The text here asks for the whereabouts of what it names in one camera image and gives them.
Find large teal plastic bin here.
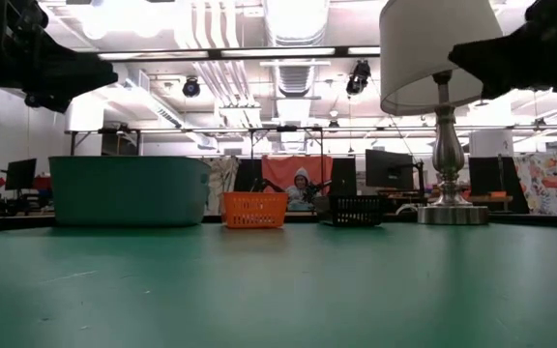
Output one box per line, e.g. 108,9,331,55
48,155,211,227

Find black mesh basket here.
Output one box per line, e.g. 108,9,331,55
316,194,385,227

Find orange mesh basket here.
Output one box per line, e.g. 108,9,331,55
220,191,290,229

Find floral hanging cloth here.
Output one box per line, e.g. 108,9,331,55
513,152,557,217
205,155,240,214

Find white-shade silver table lamp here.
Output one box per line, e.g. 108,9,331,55
378,0,521,226

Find black partition panel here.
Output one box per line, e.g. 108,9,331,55
233,158,264,193
331,158,358,194

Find orange hanging cloth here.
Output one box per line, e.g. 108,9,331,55
261,155,334,194

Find person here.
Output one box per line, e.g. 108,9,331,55
285,166,316,212

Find green table mat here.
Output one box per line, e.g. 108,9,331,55
0,219,557,348

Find black ceiling camera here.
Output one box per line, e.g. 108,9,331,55
182,76,201,99
345,60,371,96

